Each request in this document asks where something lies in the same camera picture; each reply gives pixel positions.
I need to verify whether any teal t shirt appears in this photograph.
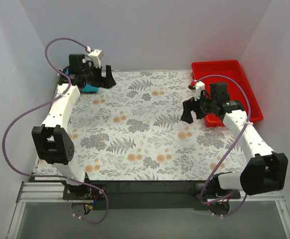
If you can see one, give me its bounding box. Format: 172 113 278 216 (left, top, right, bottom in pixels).
80 84 99 94

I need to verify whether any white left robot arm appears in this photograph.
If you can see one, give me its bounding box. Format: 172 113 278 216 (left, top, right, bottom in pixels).
31 49 116 199

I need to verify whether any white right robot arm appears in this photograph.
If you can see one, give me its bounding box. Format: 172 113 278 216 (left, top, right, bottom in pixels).
181 80 288 198

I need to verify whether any red plastic bin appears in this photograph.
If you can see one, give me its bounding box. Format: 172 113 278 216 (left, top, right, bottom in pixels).
191 60 264 123

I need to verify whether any floral patterned table mat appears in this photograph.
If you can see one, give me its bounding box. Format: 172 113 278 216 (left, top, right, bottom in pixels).
35 70 265 181

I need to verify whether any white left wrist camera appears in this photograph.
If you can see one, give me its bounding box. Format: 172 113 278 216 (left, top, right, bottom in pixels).
86 46 104 69

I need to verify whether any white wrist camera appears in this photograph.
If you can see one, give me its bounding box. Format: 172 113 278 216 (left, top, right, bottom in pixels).
188 80 205 100
86 46 104 69

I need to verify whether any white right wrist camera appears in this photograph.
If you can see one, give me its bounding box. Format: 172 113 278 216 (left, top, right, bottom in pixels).
188 80 205 100

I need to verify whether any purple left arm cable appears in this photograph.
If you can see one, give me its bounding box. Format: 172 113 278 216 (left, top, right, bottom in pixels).
1 37 110 225

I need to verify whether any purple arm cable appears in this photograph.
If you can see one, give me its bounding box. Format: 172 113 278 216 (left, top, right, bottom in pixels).
1 37 110 225
190 75 254 218

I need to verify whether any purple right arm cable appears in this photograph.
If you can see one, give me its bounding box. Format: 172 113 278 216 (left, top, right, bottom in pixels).
190 75 254 218

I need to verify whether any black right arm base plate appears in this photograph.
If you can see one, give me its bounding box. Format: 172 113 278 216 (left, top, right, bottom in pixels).
189 182 243 202

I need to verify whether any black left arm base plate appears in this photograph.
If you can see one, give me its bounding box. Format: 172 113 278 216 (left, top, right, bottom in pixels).
62 182 107 200

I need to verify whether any aluminium front frame rail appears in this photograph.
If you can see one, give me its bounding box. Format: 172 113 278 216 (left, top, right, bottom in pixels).
7 181 290 239

